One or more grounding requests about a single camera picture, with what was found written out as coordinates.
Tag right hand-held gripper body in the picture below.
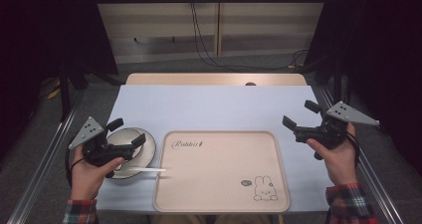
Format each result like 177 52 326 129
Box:
293 101 380 150

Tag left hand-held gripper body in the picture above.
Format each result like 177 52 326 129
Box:
68 116 135 167

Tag light blue table mat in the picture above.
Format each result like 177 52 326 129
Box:
96 85 334 214

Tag gripper black strap cable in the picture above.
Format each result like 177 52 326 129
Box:
346 132 361 168
65 148 85 187

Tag right gripper black strap cable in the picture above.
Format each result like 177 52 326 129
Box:
346 132 361 168

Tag black floor cables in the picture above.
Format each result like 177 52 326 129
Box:
189 0 310 73

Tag left gripper black strap cable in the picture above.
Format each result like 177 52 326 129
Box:
65 148 85 187

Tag black metal stand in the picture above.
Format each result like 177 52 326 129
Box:
59 59 88 122

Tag person's left hand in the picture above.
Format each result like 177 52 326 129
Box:
70 145 125 201

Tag beige tray with rabbit print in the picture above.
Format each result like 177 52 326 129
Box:
152 129 291 214

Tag white bowl with black rim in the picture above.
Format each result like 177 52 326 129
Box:
106 127 145 162

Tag white plate with black rim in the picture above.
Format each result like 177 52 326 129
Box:
105 126 157 180

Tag metal floor rail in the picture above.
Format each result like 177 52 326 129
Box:
6 91 86 224
317 87 404 224

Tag dark curtain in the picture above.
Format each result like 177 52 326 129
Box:
0 0 118 158
303 0 422 175

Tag person's right hand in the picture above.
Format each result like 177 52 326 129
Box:
306 122 359 186

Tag wooden table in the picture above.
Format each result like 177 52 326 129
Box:
124 72 309 87

